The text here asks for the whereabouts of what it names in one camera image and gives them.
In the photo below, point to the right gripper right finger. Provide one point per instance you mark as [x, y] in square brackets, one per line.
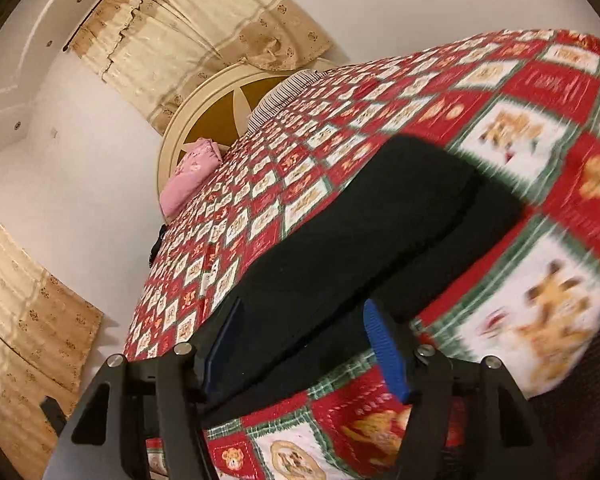
[394, 346]

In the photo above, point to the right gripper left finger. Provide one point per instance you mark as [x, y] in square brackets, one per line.
[217, 353]

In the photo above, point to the black pants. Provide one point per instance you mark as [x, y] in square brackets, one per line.
[410, 223]

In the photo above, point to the black object at bedside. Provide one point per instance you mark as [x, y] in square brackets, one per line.
[157, 245]

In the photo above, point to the beige side window curtain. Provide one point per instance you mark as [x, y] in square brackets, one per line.
[47, 332]

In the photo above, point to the pink folded blanket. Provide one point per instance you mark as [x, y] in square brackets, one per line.
[201, 158]

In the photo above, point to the cream round headboard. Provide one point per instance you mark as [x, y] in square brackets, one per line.
[218, 110]

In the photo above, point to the striped pillow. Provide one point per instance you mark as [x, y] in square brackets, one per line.
[280, 96]

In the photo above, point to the red patchwork bear bedspread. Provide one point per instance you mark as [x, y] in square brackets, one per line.
[523, 107]

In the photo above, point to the beige curtain behind headboard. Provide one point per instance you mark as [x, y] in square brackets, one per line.
[155, 53]

